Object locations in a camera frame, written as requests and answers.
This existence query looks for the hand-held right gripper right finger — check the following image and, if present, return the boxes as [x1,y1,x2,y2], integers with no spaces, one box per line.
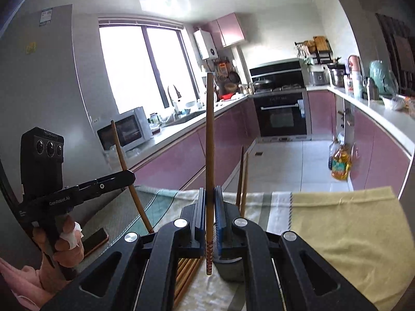
[214,186,378,311]

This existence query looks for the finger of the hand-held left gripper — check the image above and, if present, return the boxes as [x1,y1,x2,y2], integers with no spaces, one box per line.
[79,170,136,199]

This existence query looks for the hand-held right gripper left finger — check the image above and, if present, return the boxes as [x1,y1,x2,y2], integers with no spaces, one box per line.
[40,188,208,311]

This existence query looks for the wooden chopstick patterned end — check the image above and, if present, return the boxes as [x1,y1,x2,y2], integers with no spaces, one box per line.
[241,152,250,217]
[111,120,155,234]
[205,73,215,274]

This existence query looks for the black mesh utensil holder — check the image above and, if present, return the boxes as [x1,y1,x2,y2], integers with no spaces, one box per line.
[217,257,245,282]

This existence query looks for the bunch of brown chopsticks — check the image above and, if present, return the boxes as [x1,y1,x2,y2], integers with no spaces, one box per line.
[173,257,202,310]

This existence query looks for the hanging kitchen utensils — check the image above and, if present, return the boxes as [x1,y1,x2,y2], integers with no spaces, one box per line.
[216,58,242,95]

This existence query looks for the person's left hand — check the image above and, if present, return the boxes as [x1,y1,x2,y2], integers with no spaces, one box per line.
[32,216,85,279]

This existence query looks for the white microwave oven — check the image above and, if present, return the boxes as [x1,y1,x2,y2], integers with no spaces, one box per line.
[96,106,154,152]

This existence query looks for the smartphone with brown case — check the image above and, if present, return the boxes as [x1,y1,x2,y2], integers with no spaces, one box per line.
[81,228,110,257]

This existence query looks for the pink base cabinet run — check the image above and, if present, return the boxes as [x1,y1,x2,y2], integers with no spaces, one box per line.
[307,89,415,195]
[128,95,260,195]

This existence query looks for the silver refrigerator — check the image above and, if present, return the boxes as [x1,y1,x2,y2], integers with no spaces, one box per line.
[0,4,130,234]

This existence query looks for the sink faucet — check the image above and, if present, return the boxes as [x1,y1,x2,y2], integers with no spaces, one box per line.
[167,84,183,111]

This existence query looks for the patchwork patterned tablecloth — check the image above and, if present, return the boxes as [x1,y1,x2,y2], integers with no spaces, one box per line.
[76,185,403,311]

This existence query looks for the black built-in oven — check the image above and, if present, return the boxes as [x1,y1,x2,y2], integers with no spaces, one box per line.
[253,91,308,138]

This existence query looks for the kitchen window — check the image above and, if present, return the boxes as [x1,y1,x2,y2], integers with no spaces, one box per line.
[98,18,200,114]

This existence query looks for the yellow cooking oil bottle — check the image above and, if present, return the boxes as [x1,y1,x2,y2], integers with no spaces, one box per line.
[331,145,353,181]

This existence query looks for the gas stove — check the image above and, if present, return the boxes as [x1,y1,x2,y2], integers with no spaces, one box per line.
[254,84,305,93]

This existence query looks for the black range hood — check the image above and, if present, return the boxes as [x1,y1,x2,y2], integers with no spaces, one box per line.
[249,59,305,89]

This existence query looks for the silver rice cooker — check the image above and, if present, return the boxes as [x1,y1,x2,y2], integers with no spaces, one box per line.
[308,69,326,86]

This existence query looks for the white water heater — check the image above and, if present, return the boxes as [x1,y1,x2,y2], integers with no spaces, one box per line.
[193,29,217,60]

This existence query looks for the steel cooking pot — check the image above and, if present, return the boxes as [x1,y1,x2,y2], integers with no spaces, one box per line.
[327,64,347,87]

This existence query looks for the steel thermos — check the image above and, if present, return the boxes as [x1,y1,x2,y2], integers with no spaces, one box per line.
[366,77,380,101]

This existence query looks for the pink lidded container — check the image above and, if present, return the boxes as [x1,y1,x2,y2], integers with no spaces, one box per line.
[348,55,362,75]

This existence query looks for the plastic-wrapped bowl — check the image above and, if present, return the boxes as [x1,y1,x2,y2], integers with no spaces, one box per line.
[382,94,406,111]

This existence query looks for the dark slatted partition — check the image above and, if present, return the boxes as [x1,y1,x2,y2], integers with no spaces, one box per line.
[376,13,415,96]

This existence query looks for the pink wall cabinet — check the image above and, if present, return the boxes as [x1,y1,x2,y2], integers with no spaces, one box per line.
[207,13,246,48]

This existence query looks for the black wall rack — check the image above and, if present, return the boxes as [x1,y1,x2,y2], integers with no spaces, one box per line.
[294,36,334,65]

